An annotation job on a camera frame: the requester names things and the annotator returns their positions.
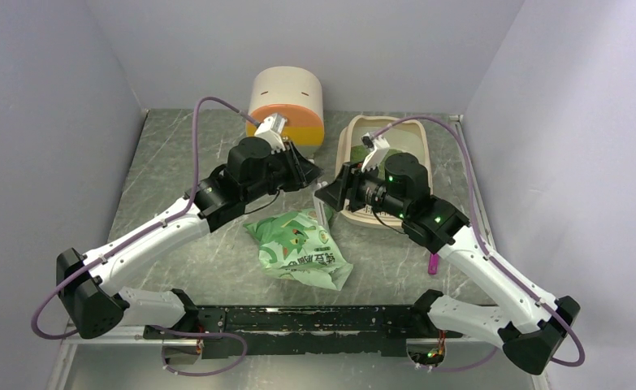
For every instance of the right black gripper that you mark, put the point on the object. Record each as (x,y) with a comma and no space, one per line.
(350,179)

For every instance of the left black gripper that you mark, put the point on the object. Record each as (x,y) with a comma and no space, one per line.
(302,171)

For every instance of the green litter bag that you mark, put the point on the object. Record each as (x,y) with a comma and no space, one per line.
(294,246)

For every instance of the magenta plastic scoop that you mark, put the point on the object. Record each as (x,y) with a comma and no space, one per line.
(433,264)

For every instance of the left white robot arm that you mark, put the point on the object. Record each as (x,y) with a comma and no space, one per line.
(93,284)

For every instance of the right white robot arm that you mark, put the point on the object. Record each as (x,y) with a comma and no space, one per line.
(526,322)

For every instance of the beige litter box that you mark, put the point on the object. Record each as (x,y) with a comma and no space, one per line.
(408,137)

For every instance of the beige orange drawer cabinet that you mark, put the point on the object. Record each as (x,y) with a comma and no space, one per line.
(296,94)

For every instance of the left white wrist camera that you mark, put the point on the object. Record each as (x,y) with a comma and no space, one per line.
(270,130)

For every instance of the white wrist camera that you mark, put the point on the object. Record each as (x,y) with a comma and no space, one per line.
(378,148)
(270,130)

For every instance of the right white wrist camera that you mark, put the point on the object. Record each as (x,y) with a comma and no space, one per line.
(378,148)

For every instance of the black mounting rail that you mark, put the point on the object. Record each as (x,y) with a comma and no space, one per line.
(387,330)

